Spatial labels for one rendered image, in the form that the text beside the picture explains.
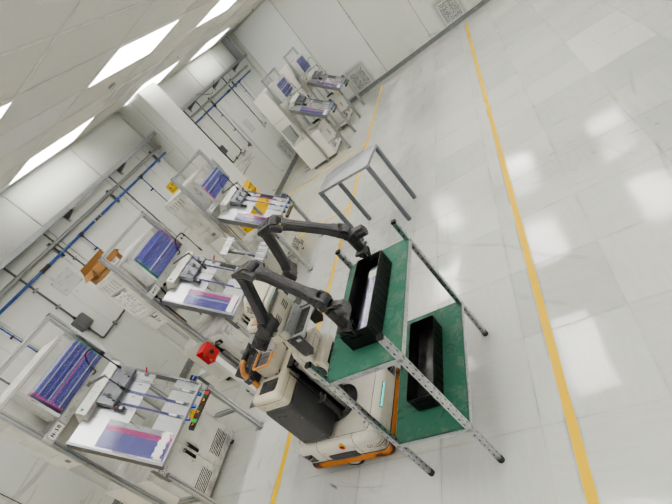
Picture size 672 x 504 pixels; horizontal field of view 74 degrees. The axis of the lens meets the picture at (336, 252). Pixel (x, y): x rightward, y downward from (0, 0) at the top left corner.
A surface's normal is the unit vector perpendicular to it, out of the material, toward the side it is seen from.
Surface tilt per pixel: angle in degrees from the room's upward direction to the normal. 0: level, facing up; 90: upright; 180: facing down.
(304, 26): 90
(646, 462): 0
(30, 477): 90
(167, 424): 47
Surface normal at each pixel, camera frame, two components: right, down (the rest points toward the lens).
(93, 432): 0.13, -0.76
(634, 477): -0.62, -0.67
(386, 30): -0.17, 0.61
